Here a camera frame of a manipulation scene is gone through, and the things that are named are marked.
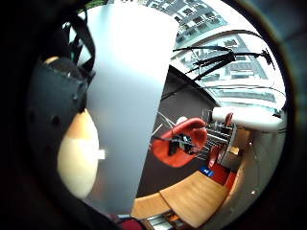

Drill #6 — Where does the blue sign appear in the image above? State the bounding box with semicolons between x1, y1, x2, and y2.
199;165;216;178

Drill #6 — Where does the metal railing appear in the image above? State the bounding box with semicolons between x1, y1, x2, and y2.
195;123;236;161

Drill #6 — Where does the red chair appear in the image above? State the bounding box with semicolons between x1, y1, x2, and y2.
224;111;235;127

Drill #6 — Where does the white round column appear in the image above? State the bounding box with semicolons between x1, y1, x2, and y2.
210;106;286;132

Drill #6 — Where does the red armchair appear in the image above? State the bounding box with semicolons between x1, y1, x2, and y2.
150;117;209;169

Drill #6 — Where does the black device on armchair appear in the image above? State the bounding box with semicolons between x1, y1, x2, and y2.
167;132;197;156

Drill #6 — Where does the building facade with windows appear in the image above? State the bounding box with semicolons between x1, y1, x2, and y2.
108;0;287;111

